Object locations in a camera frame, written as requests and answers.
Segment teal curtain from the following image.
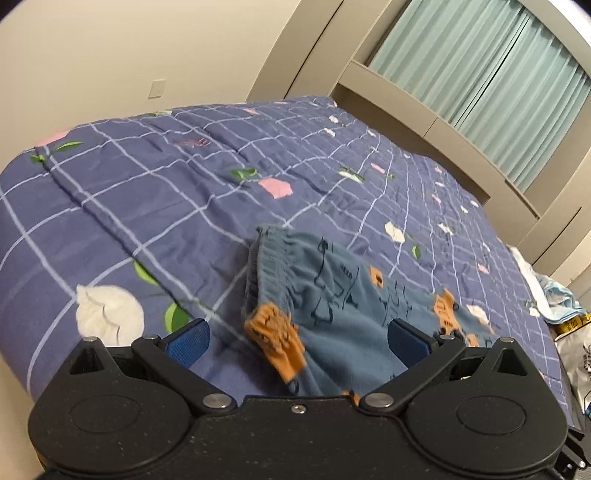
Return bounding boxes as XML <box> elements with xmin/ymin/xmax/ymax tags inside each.
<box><xmin>455</xmin><ymin>9</ymin><xmax>591</xmax><ymax>193</ymax></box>
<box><xmin>367</xmin><ymin>0</ymin><xmax>532</xmax><ymax>126</ymax></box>

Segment beige window seat cabinet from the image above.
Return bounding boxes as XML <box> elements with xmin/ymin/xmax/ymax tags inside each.
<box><xmin>331</xmin><ymin>60</ymin><xmax>542</xmax><ymax>220</ymax></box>

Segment beige tall wardrobe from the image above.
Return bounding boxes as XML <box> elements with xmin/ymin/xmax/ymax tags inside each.
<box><xmin>505</xmin><ymin>178</ymin><xmax>591</xmax><ymax>289</ymax></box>
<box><xmin>245</xmin><ymin>0</ymin><xmax>411</xmax><ymax>104</ymax></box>

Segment white drawstring bag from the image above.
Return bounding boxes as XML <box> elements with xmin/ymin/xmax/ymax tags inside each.
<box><xmin>554</xmin><ymin>323</ymin><xmax>591</xmax><ymax>416</ymax></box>

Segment blue car print pants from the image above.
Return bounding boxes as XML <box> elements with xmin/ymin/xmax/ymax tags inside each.
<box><xmin>244</xmin><ymin>224</ymin><xmax>497</xmax><ymax>402</ymax></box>

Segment blue checkered floral blanket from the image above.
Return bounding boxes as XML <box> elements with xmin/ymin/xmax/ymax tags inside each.
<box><xmin>0</xmin><ymin>95</ymin><xmax>578</xmax><ymax>430</ymax></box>

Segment light blue crumpled cloth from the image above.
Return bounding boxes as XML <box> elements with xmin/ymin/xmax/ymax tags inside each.
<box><xmin>508</xmin><ymin>244</ymin><xmax>585</xmax><ymax>324</ymax></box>

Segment yellow packet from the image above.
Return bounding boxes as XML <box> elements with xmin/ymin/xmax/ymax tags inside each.
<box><xmin>555</xmin><ymin>314</ymin><xmax>591</xmax><ymax>336</ymax></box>

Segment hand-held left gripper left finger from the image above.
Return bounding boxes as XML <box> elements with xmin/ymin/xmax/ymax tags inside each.
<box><xmin>68</xmin><ymin>318</ymin><xmax>237</xmax><ymax>417</ymax></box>

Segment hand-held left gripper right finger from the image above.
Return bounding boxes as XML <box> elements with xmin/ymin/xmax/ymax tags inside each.
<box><xmin>358</xmin><ymin>318</ymin><xmax>541</xmax><ymax>417</ymax></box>

